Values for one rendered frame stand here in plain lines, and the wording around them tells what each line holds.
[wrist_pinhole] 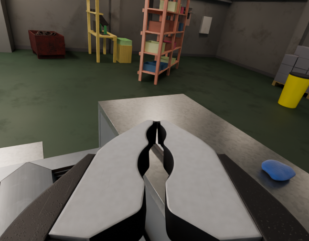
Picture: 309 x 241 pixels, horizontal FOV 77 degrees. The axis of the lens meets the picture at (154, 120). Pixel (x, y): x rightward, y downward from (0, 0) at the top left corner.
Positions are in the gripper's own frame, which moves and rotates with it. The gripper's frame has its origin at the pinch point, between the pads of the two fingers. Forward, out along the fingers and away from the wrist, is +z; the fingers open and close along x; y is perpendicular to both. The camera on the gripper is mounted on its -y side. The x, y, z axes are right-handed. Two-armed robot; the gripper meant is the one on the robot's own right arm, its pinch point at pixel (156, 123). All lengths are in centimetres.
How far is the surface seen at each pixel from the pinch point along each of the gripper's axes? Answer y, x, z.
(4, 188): 51, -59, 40
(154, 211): 49, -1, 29
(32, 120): 121, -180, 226
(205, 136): 44, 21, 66
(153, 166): 41, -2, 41
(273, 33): 58, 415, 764
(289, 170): 45, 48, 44
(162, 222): 48, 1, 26
